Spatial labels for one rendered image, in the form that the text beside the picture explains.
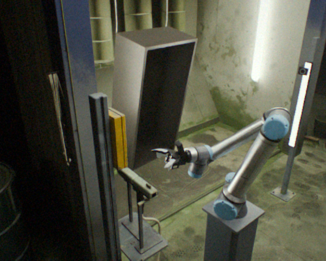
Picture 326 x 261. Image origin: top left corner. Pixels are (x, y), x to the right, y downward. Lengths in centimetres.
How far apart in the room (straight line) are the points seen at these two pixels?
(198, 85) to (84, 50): 321
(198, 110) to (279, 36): 152
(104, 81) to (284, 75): 225
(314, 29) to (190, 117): 194
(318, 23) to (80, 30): 277
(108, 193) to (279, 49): 310
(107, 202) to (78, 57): 77
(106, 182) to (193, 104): 330
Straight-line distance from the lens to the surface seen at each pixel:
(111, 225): 155
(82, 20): 169
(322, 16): 380
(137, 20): 374
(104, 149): 131
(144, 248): 169
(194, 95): 462
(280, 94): 412
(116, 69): 256
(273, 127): 157
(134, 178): 158
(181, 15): 411
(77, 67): 170
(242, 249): 228
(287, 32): 398
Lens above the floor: 204
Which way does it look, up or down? 26 degrees down
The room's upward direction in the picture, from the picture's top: straight up
